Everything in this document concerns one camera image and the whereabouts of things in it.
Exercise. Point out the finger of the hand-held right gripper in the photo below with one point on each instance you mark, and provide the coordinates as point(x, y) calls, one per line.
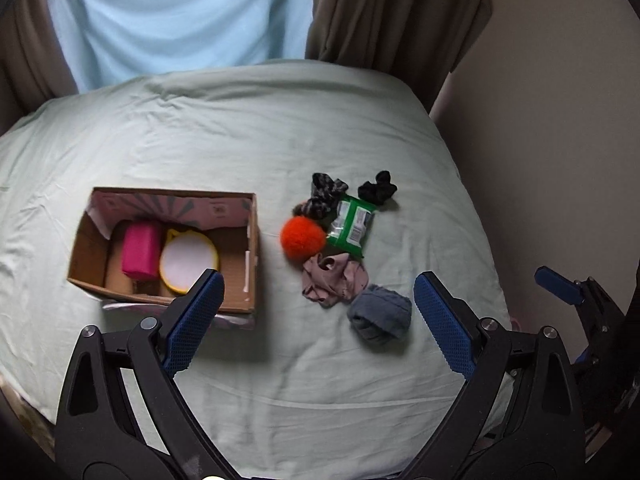
point(581, 358)
point(557, 284)

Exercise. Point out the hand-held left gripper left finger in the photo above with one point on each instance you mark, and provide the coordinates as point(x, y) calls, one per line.
point(192, 320)

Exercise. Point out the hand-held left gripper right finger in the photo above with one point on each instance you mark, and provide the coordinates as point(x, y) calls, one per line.
point(445, 325)

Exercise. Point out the brown cardboard box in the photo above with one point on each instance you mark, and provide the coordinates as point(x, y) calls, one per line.
point(235, 280)

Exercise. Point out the grey sock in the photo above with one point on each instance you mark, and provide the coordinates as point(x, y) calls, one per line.
point(380, 315)

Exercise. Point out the pink cloth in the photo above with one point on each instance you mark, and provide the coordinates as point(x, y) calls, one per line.
point(332, 280)

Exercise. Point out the orange fluffy pom-pom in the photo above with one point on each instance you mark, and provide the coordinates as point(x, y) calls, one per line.
point(302, 239)

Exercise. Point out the green tissue packet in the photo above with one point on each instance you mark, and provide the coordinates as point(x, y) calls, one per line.
point(351, 224)

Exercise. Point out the plain black scrunchie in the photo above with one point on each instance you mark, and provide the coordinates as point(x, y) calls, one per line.
point(377, 190)

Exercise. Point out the black grey patterned scrunchie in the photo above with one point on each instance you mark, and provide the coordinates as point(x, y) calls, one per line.
point(320, 195)

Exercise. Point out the yellow round cat-ear mirror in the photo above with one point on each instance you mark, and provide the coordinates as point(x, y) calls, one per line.
point(186, 262)

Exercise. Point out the pink cylindrical item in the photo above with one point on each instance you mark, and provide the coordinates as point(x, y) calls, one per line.
point(141, 251)

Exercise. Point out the light green bed sheet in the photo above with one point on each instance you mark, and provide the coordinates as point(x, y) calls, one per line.
point(280, 130)

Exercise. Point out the light blue hanging cloth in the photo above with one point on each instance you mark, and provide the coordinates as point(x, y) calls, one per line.
point(190, 15)

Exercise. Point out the brown curtain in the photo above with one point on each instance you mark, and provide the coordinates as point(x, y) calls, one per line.
point(390, 15)
point(35, 45)

